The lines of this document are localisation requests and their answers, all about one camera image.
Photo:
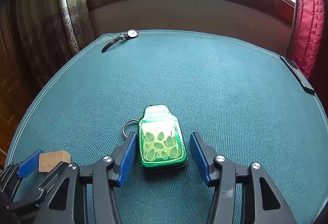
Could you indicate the red quilted curtain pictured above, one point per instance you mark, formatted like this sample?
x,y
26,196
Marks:
x,y
307,34

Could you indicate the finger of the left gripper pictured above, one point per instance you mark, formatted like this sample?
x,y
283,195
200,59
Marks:
x,y
52,177
29,165

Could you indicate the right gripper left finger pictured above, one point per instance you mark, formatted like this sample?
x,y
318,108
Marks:
x,y
66,202

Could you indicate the green jar-shaped keychain pouch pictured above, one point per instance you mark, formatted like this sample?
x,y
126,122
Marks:
x,y
160,141

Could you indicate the wristwatch with black strap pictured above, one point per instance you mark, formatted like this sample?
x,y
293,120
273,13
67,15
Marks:
x,y
130,34

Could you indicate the small brown wooden block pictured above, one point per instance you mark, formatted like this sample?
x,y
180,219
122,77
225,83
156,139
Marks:
x,y
48,161

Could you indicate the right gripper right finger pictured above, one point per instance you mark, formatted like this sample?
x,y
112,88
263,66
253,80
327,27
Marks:
x,y
262,202

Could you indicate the black remote control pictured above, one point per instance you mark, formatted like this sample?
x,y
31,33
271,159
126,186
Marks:
x,y
298,75

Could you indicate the beige patterned curtain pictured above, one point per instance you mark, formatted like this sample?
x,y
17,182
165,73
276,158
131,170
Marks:
x,y
41,36

